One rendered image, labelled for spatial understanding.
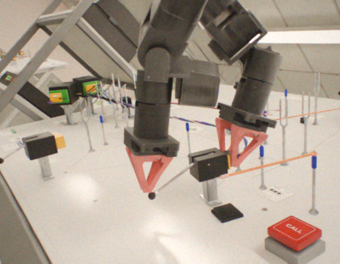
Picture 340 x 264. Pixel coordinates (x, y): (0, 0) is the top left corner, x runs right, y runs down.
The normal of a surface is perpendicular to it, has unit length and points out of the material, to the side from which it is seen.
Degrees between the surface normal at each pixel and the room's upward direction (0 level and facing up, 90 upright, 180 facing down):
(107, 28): 90
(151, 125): 112
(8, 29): 90
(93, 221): 50
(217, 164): 99
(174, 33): 132
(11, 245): 90
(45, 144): 90
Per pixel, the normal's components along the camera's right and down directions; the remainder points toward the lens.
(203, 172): 0.35, 0.25
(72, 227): -0.11, -0.94
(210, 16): -0.21, 0.02
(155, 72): 0.00, 0.71
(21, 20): 0.55, 0.22
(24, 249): -0.62, -0.57
